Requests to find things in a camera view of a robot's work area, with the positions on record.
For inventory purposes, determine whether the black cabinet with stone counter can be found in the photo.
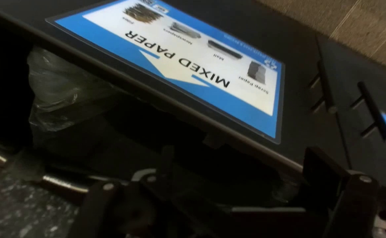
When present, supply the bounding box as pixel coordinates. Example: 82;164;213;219
0;0;386;238

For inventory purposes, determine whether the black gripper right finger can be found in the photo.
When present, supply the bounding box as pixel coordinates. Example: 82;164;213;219
302;145;386;238

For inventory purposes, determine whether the black rubbish bin clear liner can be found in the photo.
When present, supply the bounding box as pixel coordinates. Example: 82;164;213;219
25;45;131;149

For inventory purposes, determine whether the blue sign arrow pointing up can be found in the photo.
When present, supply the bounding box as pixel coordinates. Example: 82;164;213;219
45;0;287;145

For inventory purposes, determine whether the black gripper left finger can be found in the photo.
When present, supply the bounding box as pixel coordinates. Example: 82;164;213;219
66;144;247;238

